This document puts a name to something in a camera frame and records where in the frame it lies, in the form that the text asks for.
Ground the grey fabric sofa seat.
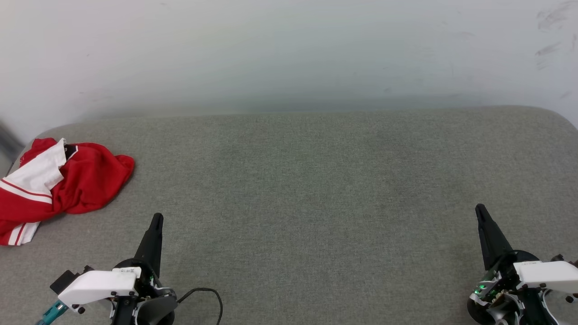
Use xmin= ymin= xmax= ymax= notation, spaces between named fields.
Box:
xmin=0 ymin=105 xmax=578 ymax=325

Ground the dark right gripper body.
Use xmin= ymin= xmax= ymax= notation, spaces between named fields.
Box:
xmin=467 ymin=249 xmax=557 ymax=325

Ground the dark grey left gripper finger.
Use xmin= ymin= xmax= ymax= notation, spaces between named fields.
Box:
xmin=134 ymin=213 xmax=164 ymax=278

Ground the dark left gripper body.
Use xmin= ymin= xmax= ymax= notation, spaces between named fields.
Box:
xmin=111 ymin=258 xmax=179 ymax=325

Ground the thin black cable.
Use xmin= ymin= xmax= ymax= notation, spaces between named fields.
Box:
xmin=176 ymin=288 xmax=224 ymax=325

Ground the teal left cable connector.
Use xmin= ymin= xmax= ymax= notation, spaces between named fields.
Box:
xmin=35 ymin=301 xmax=69 ymax=325

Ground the red and white jersey shirt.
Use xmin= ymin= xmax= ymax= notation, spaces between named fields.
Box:
xmin=0 ymin=138 xmax=135 ymax=246

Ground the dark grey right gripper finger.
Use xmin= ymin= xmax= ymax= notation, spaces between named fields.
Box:
xmin=475 ymin=204 xmax=515 ymax=272

